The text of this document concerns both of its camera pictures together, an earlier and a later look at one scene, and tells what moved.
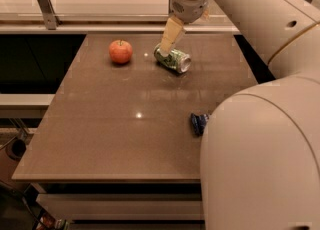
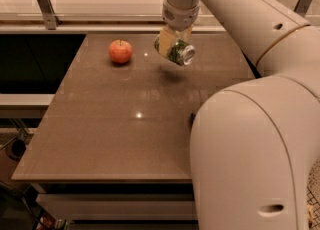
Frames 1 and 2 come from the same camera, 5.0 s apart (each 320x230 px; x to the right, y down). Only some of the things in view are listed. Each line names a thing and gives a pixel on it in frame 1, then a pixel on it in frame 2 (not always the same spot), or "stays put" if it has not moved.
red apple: (120, 51) stays put
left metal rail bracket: (46, 6) stays put
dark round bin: (15, 149) stays put
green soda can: (175, 59) to (181, 52)
